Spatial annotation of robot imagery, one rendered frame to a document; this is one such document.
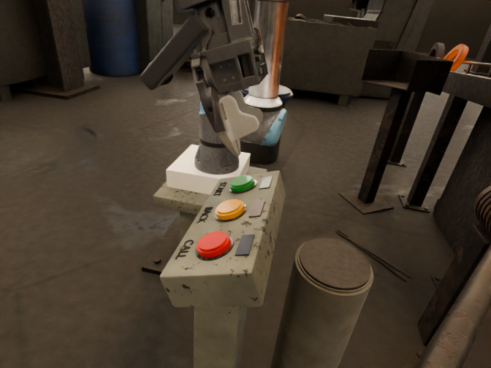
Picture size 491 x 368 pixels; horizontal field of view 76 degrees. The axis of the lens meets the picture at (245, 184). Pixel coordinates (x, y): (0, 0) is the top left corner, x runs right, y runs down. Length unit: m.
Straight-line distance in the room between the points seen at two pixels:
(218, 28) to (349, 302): 0.41
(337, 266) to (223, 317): 0.19
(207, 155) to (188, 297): 0.68
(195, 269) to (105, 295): 0.82
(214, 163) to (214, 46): 0.62
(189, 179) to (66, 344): 0.57
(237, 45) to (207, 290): 0.28
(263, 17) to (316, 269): 0.63
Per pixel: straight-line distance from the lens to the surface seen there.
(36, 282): 1.28
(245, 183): 0.48
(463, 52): 1.99
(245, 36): 0.42
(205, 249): 0.36
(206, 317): 0.52
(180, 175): 1.04
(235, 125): 0.44
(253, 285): 0.34
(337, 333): 0.55
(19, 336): 1.15
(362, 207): 1.70
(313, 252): 0.52
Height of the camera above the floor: 0.85
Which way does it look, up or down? 30 degrees down
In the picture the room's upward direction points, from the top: 6 degrees clockwise
